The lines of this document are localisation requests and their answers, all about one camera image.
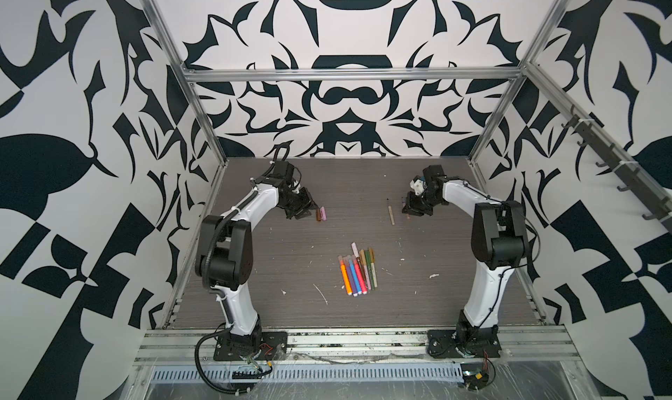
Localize dark red marker pen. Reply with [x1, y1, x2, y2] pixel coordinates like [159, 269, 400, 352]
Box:
[357, 257, 369, 293]

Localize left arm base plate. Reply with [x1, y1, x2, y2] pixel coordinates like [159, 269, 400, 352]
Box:
[213, 331, 288, 362]

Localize blue marker pen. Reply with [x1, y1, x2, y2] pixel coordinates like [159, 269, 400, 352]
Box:
[348, 256, 362, 296]

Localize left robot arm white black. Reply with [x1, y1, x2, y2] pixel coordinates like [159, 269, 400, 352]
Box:
[194, 160, 318, 349]

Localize olive tan marker pen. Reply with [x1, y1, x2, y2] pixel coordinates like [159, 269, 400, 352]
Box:
[360, 250, 373, 292]

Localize grey hook rack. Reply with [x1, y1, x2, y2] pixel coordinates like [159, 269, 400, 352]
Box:
[561, 105, 671, 233]

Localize light pink marker pen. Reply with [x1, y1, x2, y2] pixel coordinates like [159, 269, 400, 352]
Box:
[351, 243, 370, 294]

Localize aluminium frame crossbar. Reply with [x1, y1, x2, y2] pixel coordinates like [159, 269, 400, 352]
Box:
[183, 67, 522, 83]

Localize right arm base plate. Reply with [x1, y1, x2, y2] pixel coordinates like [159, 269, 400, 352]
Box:
[427, 327, 502, 359]

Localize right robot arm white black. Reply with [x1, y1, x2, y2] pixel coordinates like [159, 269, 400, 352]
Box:
[402, 165, 531, 348]

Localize white slotted cable duct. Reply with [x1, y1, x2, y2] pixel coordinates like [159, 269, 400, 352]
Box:
[149, 362, 464, 384]

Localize orange marker pen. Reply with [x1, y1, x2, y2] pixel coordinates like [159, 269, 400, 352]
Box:
[339, 256, 353, 296]

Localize lilac pink marker pen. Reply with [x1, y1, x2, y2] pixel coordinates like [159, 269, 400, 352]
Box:
[386, 199, 396, 226]

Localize aluminium front rail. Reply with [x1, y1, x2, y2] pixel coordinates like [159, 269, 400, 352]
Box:
[132, 326, 580, 366]

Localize circuit board with green light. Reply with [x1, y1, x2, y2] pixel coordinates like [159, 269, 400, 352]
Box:
[461, 363, 497, 391]

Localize green marker pen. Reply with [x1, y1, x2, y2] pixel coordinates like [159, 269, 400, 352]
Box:
[365, 247, 378, 290]

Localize pink red marker pen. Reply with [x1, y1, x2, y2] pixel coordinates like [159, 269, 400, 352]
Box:
[353, 258, 368, 294]

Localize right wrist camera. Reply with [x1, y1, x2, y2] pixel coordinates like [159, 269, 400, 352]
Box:
[409, 176, 426, 196]

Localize purple marker pen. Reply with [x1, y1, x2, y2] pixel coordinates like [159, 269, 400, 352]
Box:
[344, 258, 358, 297]

